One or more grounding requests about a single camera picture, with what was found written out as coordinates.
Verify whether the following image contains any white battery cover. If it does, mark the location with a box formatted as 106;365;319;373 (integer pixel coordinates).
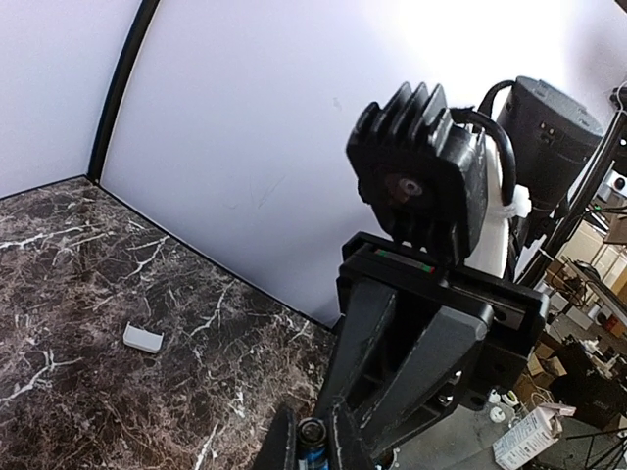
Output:
122;323;164;354

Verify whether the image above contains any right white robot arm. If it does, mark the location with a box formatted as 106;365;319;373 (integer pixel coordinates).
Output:
315;76;603;460

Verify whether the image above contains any blue battery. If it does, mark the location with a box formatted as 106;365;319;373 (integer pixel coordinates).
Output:
296;417;329;470

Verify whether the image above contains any left black frame post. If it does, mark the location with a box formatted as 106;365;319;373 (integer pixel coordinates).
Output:
86;0;161;185

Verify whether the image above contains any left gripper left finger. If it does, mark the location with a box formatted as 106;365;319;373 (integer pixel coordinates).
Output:
254;408;297;470

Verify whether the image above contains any white carton box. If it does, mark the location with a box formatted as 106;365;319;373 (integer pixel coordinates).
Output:
492;403;576;470

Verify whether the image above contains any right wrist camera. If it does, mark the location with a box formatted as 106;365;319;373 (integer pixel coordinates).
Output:
346;82;488;265

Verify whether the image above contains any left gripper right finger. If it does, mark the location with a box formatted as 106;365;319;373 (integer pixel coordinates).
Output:
325;403;375;470

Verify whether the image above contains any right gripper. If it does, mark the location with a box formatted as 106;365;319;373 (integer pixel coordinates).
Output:
313;232;549;455

